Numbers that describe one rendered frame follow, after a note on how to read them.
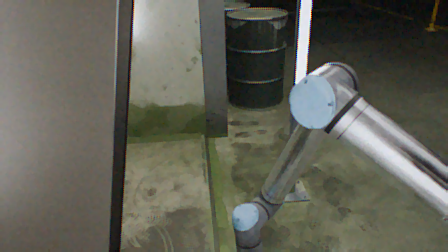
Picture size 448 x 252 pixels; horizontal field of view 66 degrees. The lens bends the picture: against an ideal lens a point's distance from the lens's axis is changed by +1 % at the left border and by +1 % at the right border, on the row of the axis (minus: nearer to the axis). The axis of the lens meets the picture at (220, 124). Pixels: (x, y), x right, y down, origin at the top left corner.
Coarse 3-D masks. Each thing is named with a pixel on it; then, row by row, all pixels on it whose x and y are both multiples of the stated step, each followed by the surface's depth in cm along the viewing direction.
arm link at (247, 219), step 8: (240, 208) 118; (248, 208) 118; (256, 208) 117; (232, 216) 117; (240, 216) 115; (248, 216) 114; (256, 216) 114; (264, 216) 119; (240, 224) 113; (248, 224) 113; (256, 224) 115; (264, 224) 120; (240, 232) 115; (248, 232) 114; (256, 232) 116; (240, 240) 116; (248, 240) 115; (256, 240) 117; (248, 248) 117
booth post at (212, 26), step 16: (208, 0) 241; (208, 16) 246; (224, 16) 247; (208, 32) 251; (224, 32) 252; (208, 48) 257; (224, 48) 258; (208, 64) 262; (224, 64) 263; (208, 80) 268; (224, 80) 269; (208, 96) 274; (224, 96) 275; (208, 112) 280; (224, 112) 282; (208, 128) 287; (224, 128) 288
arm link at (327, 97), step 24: (336, 72) 80; (312, 96) 76; (336, 96) 75; (360, 96) 76; (312, 120) 78; (336, 120) 75; (360, 120) 74; (384, 120) 74; (360, 144) 74; (384, 144) 72; (408, 144) 71; (384, 168) 73; (408, 168) 70; (432, 168) 69; (408, 192) 72; (432, 192) 69; (432, 216) 72
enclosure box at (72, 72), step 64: (0, 0) 33; (64, 0) 34; (128, 0) 90; (0, 64) 35; (64, 64) 37; (128, 64) 97; (0, 128) 38; (64, 128) 40; (0, 192) 42; (64, 192) 43
